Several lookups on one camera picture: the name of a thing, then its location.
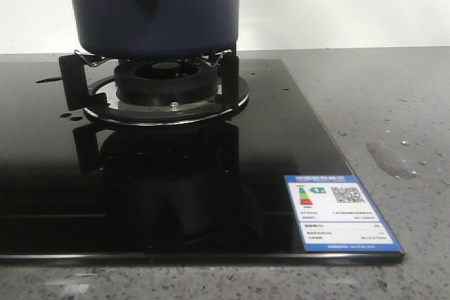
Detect black glass gas cooktop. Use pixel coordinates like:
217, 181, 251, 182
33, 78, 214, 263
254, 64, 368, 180
1, 59, 404, 265

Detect black gas burner head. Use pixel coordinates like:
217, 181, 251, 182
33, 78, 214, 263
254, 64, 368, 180
114, 61, 218, 106

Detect blue energy efficiency label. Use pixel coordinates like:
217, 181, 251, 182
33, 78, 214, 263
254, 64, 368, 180
284, 175, 403, 253

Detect black pot support grate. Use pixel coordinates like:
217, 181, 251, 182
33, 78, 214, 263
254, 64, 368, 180
59, 49, 249, 128

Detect dark blue cooking pot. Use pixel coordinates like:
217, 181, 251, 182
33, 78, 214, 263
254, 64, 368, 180
72, 0, 239, 59

